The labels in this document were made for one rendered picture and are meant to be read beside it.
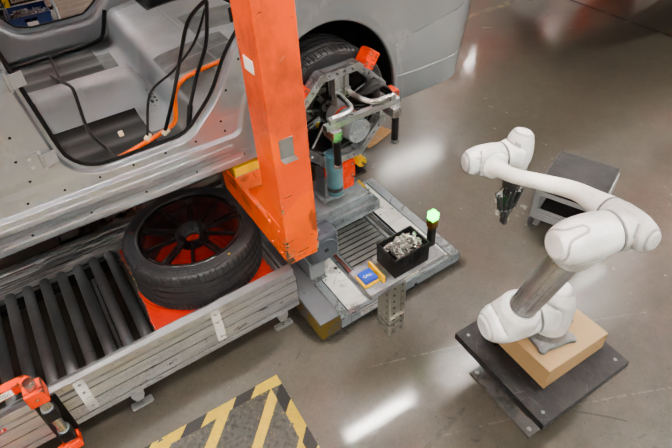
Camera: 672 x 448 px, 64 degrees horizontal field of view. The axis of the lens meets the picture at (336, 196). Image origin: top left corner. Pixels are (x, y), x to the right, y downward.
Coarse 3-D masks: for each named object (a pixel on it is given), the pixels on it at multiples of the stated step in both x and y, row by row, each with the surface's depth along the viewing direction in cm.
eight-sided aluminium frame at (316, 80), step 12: (348, 60) 260; (324, 72) 256; (336, 72) 254; (348, 72) 258; (360, 72) 262; (372, 72) 266; (312, 84) 251; (312, 96) 253; (372, 120) 290; (372, 132) 289; (360, 144) 290; (312, 156) 274; (324, 156) 286; (348, 156) 289
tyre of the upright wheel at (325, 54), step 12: (312, 36) 269; (324, 36) 270; (336, 36) 277; (300, 48) 261; (312, 48) 259; (324, 48) 258; (336, 48) 258; (348, 48) 262; (312, 60) 254; (324, 60) 256; (336, 60) 261; (312, 72) 256; (348, 144) 296
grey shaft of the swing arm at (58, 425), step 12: (24, 384) 200; (36, 384) 204; (36, 408) 214; (48, 408) 211; (60, 408) 221; (48, 420) 214; (60, 420) 219; (72, 420) 228; (60, 432) 222; (72, 432) 225
